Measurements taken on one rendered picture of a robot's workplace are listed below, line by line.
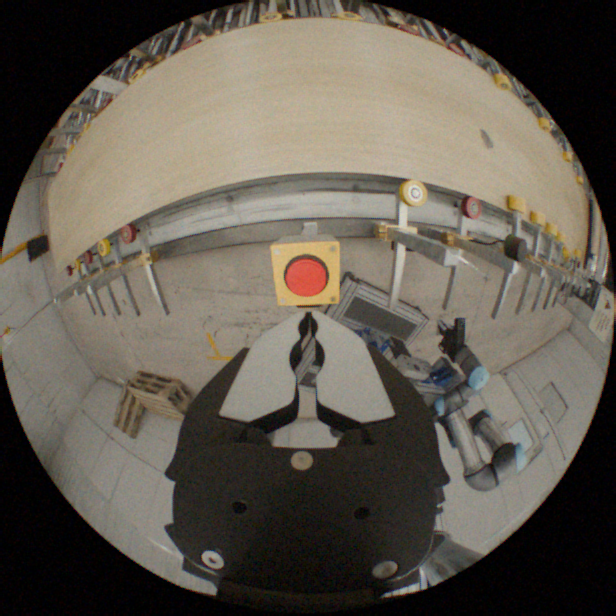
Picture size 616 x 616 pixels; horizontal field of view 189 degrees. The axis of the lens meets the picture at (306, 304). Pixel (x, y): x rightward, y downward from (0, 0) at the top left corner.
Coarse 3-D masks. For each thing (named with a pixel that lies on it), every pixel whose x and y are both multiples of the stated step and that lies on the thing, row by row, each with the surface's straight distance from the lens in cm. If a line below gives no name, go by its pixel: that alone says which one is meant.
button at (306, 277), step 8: (296, 264) 19; (304, 264) 18; (312, 264) 18; (320, 264) 19; (288, 272) 19; (296, 272) 19; (304, 272) 18; (312, 272) 18; (320, 272) 18; (288, 280) 19; (296, 280) 19; (304, 280) 19; (312, 280) 19; (320, 280) 19; (296, 288) 19; (304, 288) 19; (312, 288) 19; (320, 288) 19; (304, 296) 20
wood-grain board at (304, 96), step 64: (192, 64) 93; (256, 64) 75; (320, 64) 72; (384, 64) 78; (448, 64) 103; (128, 128) 99; (192, 128) 69; (256, 128) 58; (320, 128) 56; (384, 128) 60; (448, 128) 75; (512, 128) 116; (64, 192) 170; (128, 192) 86; (192, 192) 62; (512, 192) 98; (576, 192) 238; (64, 256) 180
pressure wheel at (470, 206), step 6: (468, 198) 72; (474, 198) 74; (456, 204) 81; (462, 204) 73; (468, 204) 72; (474, 204) 74; (462, 210) 73; (468, 210) 71; (474, 210) 74; (480, 210) 76; (468, 216) 73; (474, 216) 74
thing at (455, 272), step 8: (464, 216) 76; (464, 224) 77; (456, 232) 78; (464, 232) 77; (456, 272) 78; (456, 280) 80; (448, 288) 81; (456, 288) 82; (448, 296) 81; (448, 304) 83
